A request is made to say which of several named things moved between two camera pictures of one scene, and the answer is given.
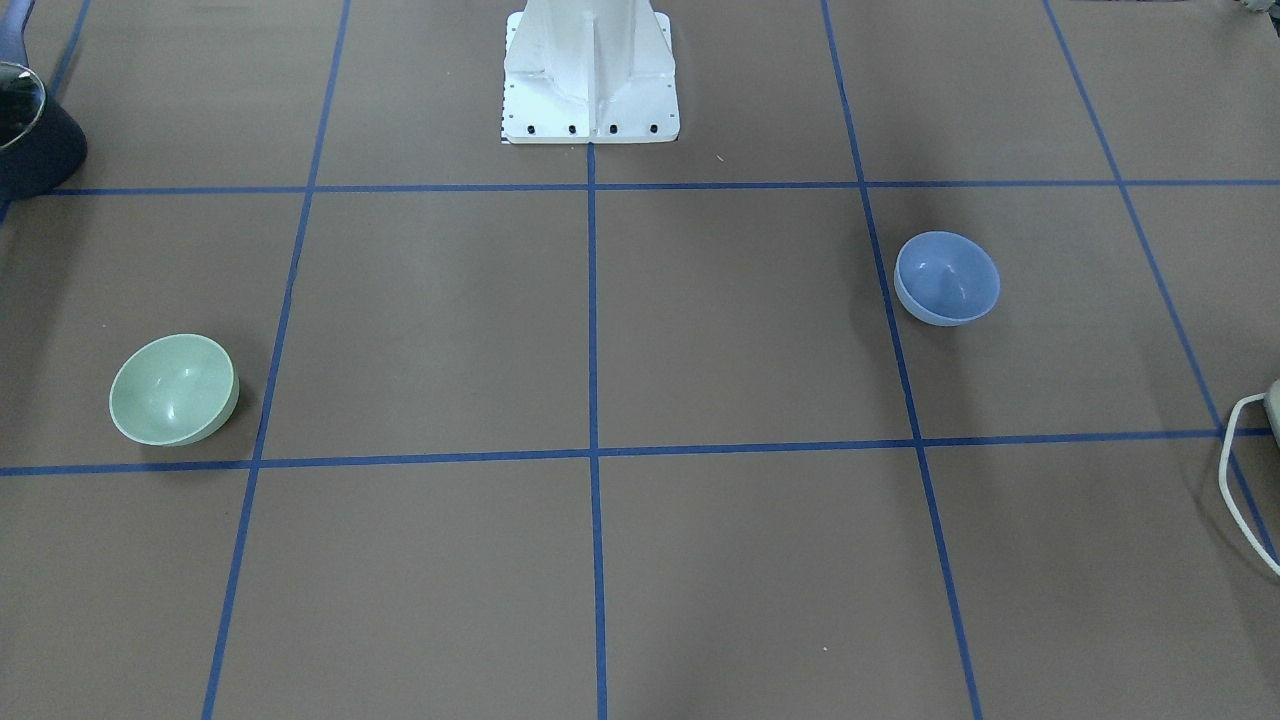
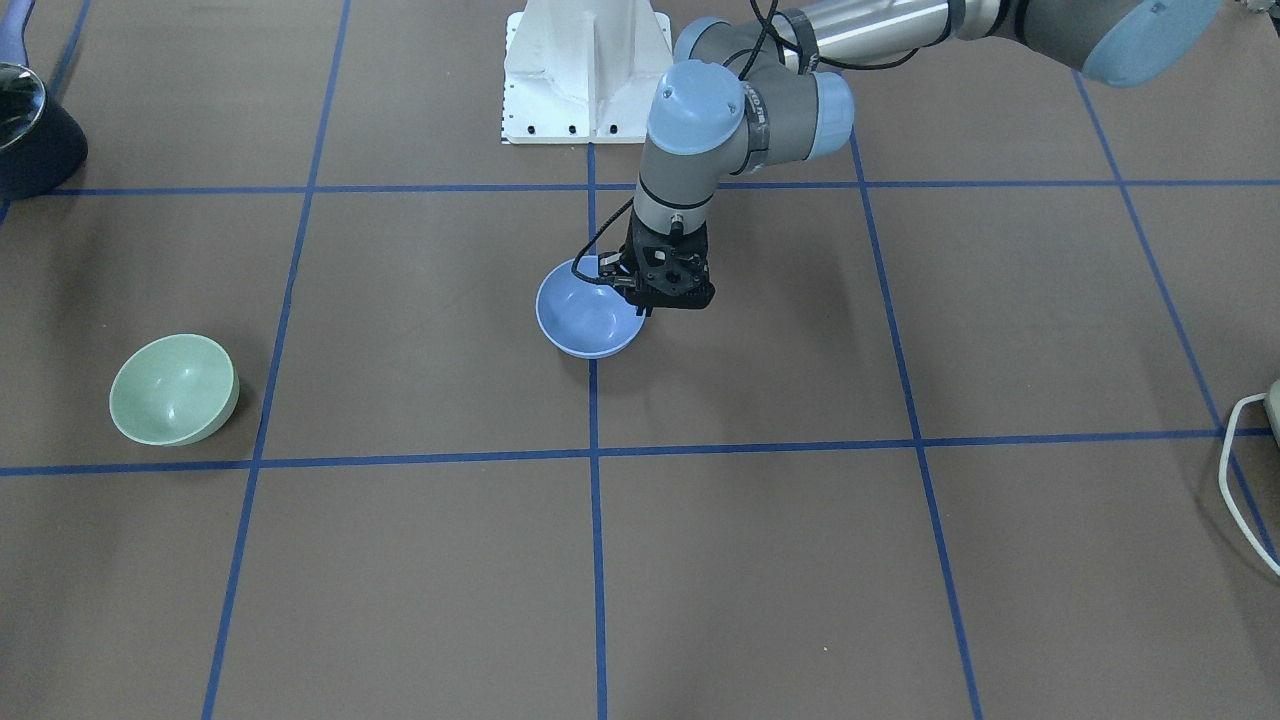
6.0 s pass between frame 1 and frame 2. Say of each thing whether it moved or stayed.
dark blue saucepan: stayed
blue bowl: moved
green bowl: stayed
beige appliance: stayed
